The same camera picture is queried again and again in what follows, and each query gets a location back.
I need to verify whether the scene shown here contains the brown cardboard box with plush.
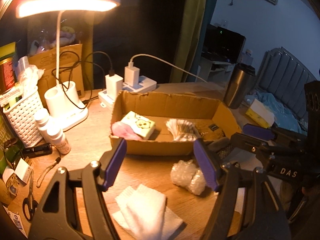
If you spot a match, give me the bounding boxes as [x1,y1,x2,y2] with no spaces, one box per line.
[28,44,85,107]

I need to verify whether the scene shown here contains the black flashlight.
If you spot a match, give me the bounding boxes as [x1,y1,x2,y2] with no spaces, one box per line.
[22,143,53,159]

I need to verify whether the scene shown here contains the red labelled jar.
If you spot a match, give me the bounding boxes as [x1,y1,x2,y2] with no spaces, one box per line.
[0,57,15,94]

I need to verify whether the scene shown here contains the cotton swab bag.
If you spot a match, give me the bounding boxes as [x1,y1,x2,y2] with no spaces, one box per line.
[165,119,200,141]

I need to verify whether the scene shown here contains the white woven basket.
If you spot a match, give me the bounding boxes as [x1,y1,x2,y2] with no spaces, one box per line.
[3,86,43,147]

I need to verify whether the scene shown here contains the white desk lamp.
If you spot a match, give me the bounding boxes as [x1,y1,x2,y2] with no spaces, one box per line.
[15,0,121,132]

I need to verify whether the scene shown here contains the black scissors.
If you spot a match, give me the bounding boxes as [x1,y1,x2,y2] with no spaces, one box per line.
[22,171,38,222]

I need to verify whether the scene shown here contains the white paper towel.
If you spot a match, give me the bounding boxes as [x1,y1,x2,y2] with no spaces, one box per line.
[112,184,183,239]

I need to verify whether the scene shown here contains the steel travel tumbler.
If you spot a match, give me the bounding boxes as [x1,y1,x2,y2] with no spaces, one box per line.
[223,63,256,109]

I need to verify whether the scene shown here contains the grey padded headboard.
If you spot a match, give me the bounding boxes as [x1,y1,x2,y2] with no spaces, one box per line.
[256,47,316,118]

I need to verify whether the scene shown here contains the teal curtain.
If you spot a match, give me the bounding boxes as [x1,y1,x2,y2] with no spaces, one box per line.
[189,0,217,74]

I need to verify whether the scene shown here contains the yellow cartoon sponge pack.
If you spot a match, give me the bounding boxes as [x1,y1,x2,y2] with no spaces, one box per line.
[121,111,156,140]

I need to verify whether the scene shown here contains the black monitor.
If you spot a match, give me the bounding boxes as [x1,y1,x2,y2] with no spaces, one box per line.
[201,24,246,63]

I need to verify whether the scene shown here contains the blue bedding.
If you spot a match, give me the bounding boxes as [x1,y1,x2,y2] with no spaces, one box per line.
[244,90,307,135]

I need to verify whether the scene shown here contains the yellow curtain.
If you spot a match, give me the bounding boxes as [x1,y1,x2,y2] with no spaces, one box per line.
[170,0,206,83]

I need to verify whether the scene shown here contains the white power strip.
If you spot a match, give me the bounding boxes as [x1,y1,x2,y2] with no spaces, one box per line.
[98,75,157,109]

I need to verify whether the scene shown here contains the bubble wrap bundle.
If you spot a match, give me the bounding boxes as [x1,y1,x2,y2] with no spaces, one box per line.
[170,160,206,196]

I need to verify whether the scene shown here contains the white charger with black cable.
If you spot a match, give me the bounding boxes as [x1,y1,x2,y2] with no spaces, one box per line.
[84,51,123,101]

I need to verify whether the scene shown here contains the pink plush toy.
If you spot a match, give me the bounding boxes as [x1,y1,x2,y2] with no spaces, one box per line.
[111,121,142,140]

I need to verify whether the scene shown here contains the clear water bottle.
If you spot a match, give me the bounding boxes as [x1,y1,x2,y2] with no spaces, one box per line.
[241,49,253,66]

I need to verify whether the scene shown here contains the cardboard tray box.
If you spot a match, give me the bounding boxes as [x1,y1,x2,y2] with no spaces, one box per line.
[110,91,242,156]

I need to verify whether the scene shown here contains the brown fuzzy pouch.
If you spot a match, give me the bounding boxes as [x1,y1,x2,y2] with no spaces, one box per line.
[199,124,225,141]

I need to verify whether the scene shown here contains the small white bottles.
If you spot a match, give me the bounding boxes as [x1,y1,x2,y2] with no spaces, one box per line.
[34,108,71,155]

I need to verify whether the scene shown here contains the grey dotted socks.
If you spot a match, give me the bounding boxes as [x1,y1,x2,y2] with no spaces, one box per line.
[207,137,235,161]

